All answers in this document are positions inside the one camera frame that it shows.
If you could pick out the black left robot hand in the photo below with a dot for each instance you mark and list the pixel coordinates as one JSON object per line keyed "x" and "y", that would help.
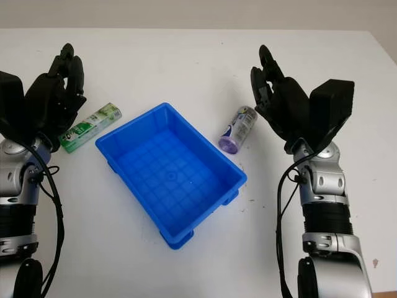
{"x": 52, "y": 99}

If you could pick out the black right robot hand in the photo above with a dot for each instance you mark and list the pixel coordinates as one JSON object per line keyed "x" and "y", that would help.
{"x": 288, "y": 105}

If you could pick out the purple drink can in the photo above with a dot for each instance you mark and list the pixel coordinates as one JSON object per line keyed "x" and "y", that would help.
{"x": 237, "y": 130}

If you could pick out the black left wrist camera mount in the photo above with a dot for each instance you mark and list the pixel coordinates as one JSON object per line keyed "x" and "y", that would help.
{"x": 10, "y": 99}

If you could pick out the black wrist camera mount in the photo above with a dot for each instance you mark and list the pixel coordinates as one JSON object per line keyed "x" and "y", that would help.
{"x": 10, "y": 99}
{"x": 332, "y": 105}

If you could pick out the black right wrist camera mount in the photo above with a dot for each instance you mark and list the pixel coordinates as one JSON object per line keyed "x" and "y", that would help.
{"x": 332, "y": 105}

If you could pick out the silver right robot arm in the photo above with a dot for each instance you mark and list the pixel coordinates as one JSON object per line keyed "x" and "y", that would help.
{"x": 328, "y": 217}

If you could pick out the blue plastic tray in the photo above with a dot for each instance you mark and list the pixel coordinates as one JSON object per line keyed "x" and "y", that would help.
{"x": 173, "y": 174}

